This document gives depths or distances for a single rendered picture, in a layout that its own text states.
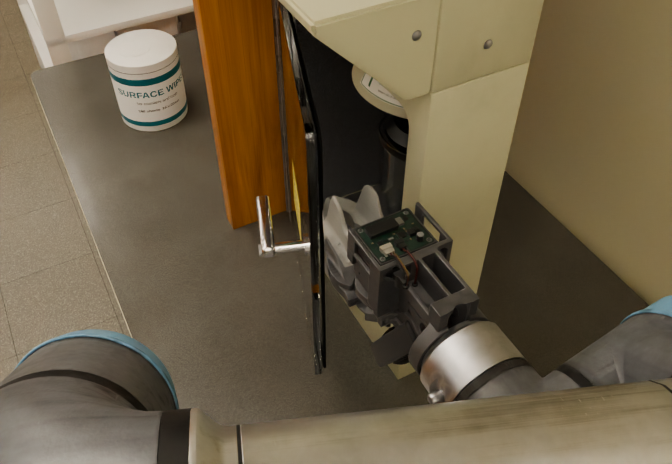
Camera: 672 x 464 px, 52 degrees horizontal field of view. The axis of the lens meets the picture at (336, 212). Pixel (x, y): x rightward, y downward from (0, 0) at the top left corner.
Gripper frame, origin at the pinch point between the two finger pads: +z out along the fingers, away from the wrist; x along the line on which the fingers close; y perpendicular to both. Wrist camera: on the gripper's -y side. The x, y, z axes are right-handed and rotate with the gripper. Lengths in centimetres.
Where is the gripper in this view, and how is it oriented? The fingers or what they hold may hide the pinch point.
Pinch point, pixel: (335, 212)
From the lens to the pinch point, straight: 68.9
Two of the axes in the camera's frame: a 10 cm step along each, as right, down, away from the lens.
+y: 0.0, -7.1, -7.1
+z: -4.7, -6.2, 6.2
